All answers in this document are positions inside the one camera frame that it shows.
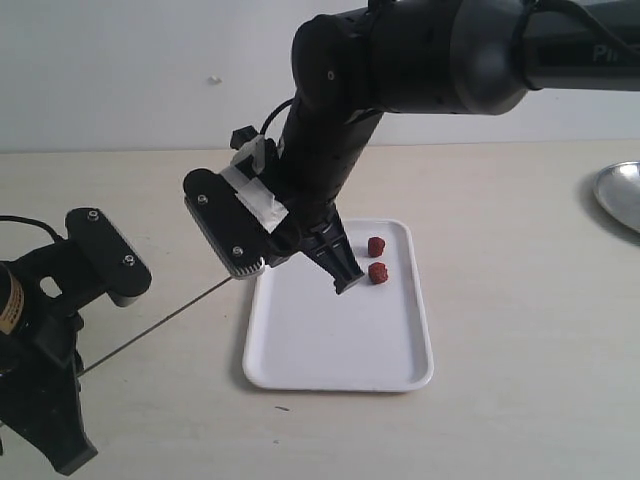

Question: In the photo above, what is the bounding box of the dark red bead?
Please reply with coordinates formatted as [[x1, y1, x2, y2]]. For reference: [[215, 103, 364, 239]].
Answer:
[[367, 237, 386, 258], [368, 262, 389, 285]]

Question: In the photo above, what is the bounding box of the white rectangular tray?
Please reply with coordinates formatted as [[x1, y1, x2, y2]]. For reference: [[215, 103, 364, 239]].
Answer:
[[242, 219, 434, 393]]

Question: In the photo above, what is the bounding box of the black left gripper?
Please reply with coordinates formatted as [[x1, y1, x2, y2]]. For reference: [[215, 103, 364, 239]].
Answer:
[[1, 240, 105, 473]]

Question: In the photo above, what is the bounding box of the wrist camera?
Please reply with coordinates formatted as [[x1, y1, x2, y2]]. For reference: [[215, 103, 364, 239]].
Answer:
[[65, 207, 152, 307], [182, 127, 291, 280]]

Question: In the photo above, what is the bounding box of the thin metal skewer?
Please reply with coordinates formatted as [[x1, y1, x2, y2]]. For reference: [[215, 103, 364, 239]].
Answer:
[[76, 276, 232, 378]]

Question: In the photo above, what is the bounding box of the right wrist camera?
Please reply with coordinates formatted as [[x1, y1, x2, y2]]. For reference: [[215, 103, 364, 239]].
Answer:
[[182, 127, 291, 280]]

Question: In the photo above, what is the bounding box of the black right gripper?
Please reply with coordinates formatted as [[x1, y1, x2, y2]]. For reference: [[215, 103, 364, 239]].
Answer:
[[267, 189, 364, 295]]

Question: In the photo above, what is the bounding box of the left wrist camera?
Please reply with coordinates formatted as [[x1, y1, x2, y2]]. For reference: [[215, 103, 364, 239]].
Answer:
[[65, 207, 152, 307]]

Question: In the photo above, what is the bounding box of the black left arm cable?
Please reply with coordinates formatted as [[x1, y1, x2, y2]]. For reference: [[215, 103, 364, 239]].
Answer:
[[0, 214, 64, 241]]

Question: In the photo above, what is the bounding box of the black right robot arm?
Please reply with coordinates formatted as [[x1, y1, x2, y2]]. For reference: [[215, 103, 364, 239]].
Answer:
[[261, 1, 639, 292]]

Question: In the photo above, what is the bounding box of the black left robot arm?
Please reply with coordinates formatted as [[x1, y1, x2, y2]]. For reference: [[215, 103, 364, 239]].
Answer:
[[1, 241, 112, 476]]

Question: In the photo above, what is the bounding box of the round steel plate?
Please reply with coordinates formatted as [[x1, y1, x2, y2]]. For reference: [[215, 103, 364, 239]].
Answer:
[[593, 161, 639, 233]]

